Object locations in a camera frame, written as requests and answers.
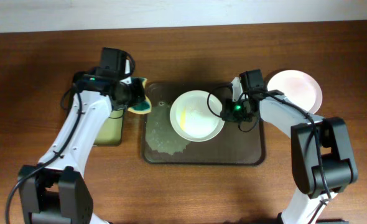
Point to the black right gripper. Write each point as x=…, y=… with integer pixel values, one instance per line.
x=226, y=112

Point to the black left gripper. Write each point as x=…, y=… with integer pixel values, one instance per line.
x=139, y=94

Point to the green yellow sponge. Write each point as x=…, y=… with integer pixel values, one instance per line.
x=139, y=102

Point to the pink plastic plate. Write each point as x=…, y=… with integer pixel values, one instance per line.
x=299, y=87

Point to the cream plastic plate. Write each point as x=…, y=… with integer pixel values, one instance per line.
x=194, y=116

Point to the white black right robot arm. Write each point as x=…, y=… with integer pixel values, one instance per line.
x=322, y=159

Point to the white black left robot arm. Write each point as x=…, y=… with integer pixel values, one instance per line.
x=54, y=190

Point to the black tray with soapy water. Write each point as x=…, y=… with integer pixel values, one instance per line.
x=111, y=132

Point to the dark brown serving tray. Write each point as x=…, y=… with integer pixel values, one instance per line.
x=236, y=144

